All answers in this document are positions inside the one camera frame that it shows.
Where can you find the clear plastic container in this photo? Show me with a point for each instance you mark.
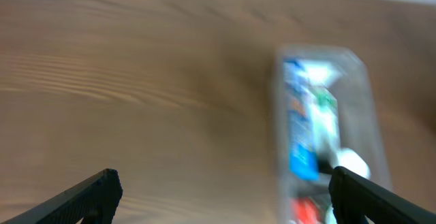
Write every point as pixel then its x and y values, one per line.
pixel 361 148

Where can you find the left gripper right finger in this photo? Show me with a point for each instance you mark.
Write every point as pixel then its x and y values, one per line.
pixel 357 200

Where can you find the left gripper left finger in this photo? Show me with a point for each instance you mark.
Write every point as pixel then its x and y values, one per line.
pixel 93 200

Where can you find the red orange box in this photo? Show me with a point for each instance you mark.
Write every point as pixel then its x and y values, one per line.
pixel 304 211

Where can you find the blue tall box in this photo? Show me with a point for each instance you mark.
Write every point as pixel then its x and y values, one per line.
pixel 298 100

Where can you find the white green medicine box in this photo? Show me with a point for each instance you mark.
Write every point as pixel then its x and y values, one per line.
pixel 324 112

